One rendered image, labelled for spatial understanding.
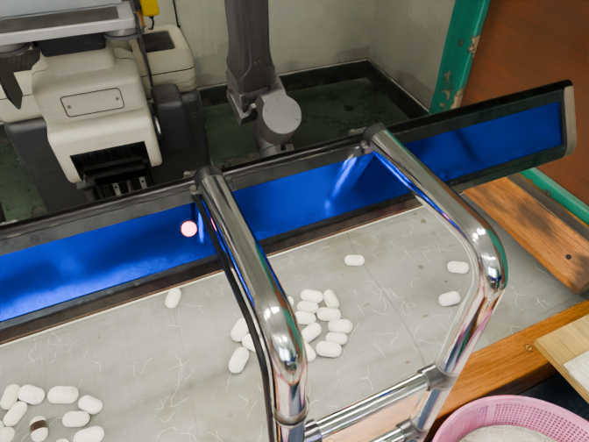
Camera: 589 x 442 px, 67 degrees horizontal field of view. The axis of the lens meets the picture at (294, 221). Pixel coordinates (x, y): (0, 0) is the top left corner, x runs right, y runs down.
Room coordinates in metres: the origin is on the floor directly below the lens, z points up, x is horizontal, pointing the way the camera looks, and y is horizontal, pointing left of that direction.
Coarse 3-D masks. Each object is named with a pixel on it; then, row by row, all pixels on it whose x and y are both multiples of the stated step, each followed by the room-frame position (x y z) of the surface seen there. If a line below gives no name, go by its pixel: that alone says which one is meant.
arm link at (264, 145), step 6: (252, 126) 0.61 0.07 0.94; (252, 132) 0.61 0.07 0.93; (258, 132) 0.60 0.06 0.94; (258, 138) 0.59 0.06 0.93; (258, 144) 0.59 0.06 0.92; (264, 144) 0.58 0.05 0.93; (270, 144) 0.58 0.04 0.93; (282, 144) 0.59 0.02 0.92; (258, 150) 0.59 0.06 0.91; (276, 150) 0.58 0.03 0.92
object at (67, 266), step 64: (448, 128) 0.36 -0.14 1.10; (512, 128) 0.38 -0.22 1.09; (256, 192) 0.27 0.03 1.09; (320, 192) 0.29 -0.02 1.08; (384, 192) 0.31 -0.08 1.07; (0, 256) 0.20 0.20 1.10; (64, 256) 0.21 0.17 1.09; (128, 256) 0.22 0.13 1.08; (192, 256) 0.23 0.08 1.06; (0, 320) 0.17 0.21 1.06; (64, 320) 0.18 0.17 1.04
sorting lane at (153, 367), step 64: (320, 256) 0.51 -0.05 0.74; (384, 256) 0.51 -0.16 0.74; (448, 256) 0.51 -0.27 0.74; (512, 256) 0.51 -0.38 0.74; (128, 320) 0.38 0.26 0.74; (192, 320) 0.38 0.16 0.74; (320, 320) 0.38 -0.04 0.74; (384, 320) 0.38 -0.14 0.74; (448, 320) 0.38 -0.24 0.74; (512, 320) 0.38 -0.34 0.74; (0, 384) 0.28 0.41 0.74; (64, 384) 0.28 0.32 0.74; (128, 384) 0.28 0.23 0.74; (192, 384) 0.28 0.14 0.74; (256, 384) 0.28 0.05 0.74; (320, 384) 0.28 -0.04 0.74; (384, 384) 0.28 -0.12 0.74
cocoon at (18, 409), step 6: (18, 402) 0.25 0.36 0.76; (24, 402) 0.25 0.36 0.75; (12, 408) 0.24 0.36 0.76; (18, 408) 0.24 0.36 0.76; (24, 408) 0.24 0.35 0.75; (6, 414) 0.23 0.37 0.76; (12, 414) 0.23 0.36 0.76; (18, 414) 0.23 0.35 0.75; (6, 420) 0.23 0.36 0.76; (12, 420) 0.23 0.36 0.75; (18, 420) 0.23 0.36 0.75
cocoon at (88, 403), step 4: (84, 396) 0.26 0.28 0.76; (88, 396) 0.26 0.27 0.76; (80, 400) 0.25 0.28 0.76; (84, 400) 0.25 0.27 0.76; (88, 400) 0.25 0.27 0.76; (92, 400) 0.25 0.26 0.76; (96, 400) 0.25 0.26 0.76; (80, 404) 0.25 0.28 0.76; (84, 404) 0.24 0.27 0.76; (88, 404) 0.24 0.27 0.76; (92, 404) 0.24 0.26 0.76; (96, 404) 0.25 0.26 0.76; (100, 404) 0.25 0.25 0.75; (80, 408) 0.24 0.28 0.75; (84, 408) 0.24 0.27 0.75; (88, 408) 0.24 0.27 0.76; (92, 408) 0.24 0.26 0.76; (96, 408) 0.24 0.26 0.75; (100, 408) 0.24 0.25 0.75; (92, 412) 0.24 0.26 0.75; (96, 412) 0.24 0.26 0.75
